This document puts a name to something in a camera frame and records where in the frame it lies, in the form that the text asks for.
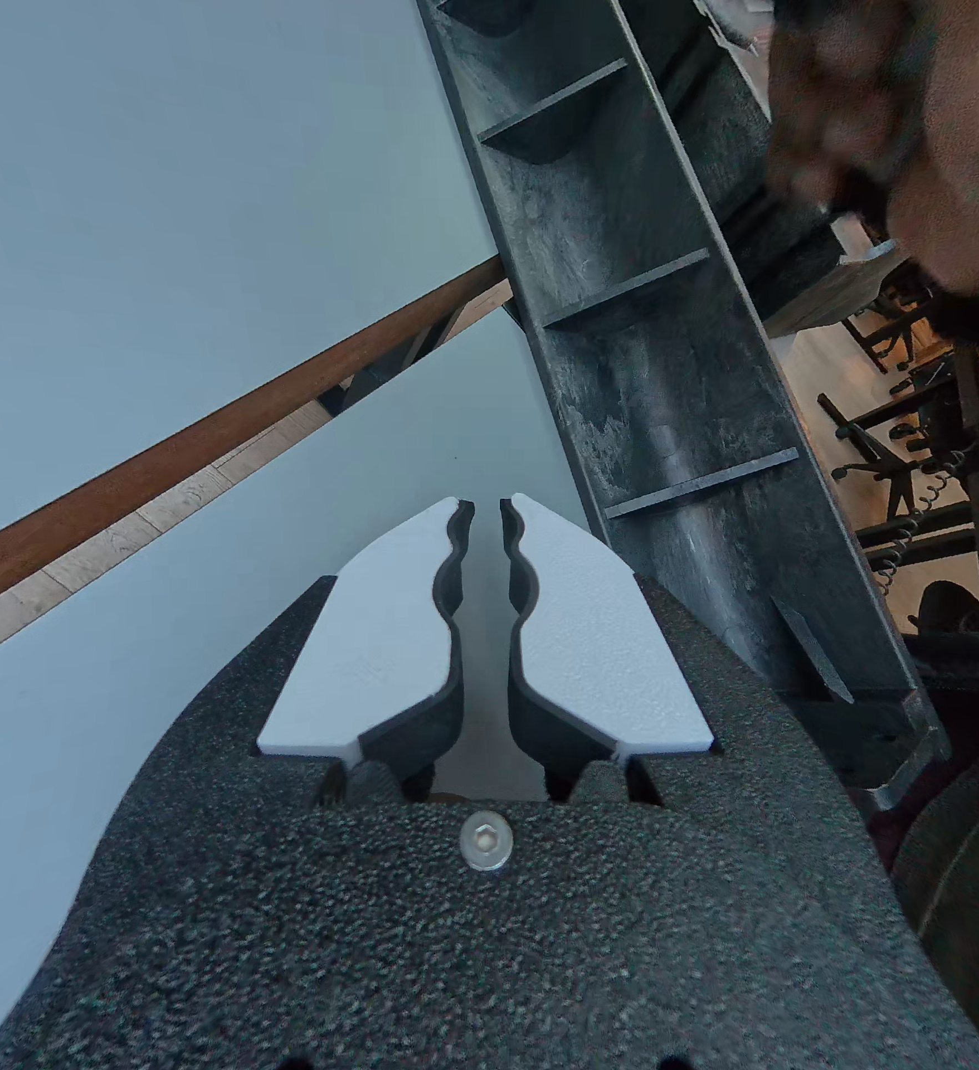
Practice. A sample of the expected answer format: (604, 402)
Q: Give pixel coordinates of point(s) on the black office chair bases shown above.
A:
(895, 489)

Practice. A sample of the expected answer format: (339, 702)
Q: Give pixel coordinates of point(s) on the black plastic cart leg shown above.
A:
(640, 376)

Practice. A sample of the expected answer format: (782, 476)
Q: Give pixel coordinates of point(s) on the person's jacket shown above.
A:
(974, 878)

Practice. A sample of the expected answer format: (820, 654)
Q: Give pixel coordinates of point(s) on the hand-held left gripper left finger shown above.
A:
(364, 660)

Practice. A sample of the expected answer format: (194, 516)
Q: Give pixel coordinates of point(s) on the grey desk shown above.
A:
(163, 209)

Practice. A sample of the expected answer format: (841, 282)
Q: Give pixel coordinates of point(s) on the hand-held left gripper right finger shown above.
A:
(606, 660)

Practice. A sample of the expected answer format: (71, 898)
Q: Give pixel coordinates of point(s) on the person's right hand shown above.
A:
(966, 167)

